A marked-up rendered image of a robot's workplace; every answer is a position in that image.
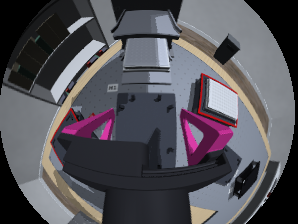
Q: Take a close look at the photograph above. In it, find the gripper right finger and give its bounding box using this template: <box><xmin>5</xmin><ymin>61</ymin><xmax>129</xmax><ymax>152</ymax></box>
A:
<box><xmin>180</xmin><ymin>109</ymin><xmax>234</xmax><ymax>166</ymax></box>

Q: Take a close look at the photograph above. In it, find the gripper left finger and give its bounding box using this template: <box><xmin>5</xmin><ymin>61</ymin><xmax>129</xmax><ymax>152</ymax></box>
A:
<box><xmin>62</xmin><ymin>108</ymin><xmax>115</xmax><ymax>140</ymax></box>

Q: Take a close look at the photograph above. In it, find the white well plate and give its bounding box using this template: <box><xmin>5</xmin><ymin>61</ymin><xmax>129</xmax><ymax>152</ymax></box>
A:
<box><xmin>205</xmin><ymin>79</ymin><xmax>238</xmax><ymax>121</ymax></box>

